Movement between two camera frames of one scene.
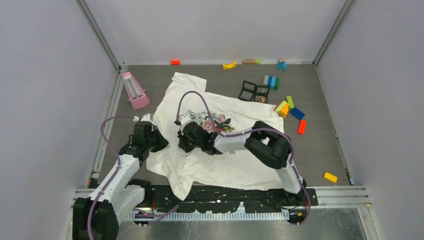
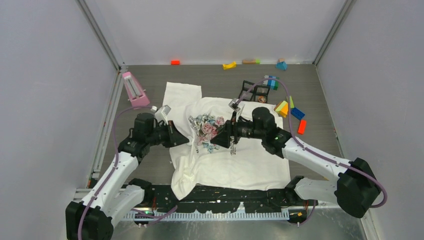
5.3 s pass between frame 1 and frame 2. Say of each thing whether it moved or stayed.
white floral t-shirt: moved
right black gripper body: moved
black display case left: stayed
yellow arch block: stayed
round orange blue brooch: stayed
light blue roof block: stayed
